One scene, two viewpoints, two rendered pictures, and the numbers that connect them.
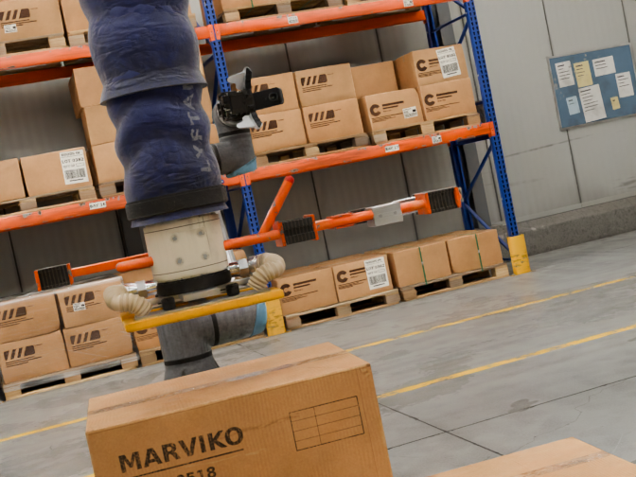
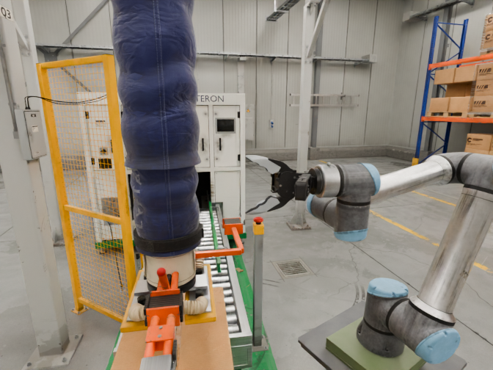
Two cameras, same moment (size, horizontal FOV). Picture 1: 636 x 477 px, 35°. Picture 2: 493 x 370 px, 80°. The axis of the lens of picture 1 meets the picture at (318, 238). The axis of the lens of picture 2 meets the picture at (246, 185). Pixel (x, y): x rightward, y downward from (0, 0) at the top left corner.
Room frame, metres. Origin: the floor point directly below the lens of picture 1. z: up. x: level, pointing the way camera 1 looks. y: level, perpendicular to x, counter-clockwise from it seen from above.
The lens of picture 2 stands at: (2.53, -0.64, 1.76)
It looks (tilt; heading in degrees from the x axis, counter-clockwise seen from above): 14 degrees down; 93
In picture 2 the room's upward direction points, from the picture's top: straight up
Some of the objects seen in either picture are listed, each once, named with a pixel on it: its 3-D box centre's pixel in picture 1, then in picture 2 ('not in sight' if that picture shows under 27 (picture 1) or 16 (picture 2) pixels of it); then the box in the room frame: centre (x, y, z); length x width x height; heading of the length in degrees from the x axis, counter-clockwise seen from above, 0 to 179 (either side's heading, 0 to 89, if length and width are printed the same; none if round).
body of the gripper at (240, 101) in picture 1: (237, 105); (293, 181); (2.62, 0.14, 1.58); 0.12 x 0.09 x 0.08; 13
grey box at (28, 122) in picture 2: not in sight; (32, 133); (1.11, 1.16, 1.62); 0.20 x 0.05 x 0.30; 102
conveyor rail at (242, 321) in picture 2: not in sight; (226, 252); (2.23, 1.84, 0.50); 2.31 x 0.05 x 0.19; 102
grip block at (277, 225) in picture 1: (294, 230); (164, 307); (2.28, 0.05, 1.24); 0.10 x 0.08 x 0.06; 13
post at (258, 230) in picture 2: not in sight; (257, 287); (2.52, 1.29, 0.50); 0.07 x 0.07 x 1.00; 12
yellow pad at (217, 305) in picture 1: (202, 302); (145, 291); (2.13, 0.27, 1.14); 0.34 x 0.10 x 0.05; 103
